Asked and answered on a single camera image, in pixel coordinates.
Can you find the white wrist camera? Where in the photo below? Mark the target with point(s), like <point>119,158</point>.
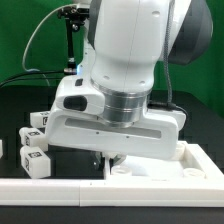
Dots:
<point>77,94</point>

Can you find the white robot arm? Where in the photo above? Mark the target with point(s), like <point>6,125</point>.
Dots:
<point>106,108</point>

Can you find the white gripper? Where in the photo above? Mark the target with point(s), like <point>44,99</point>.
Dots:
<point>154,135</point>

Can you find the white L-shaped fence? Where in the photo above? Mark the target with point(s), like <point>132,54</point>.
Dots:
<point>114,191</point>

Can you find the white square table top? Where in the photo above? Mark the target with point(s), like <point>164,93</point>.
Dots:
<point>189,161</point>

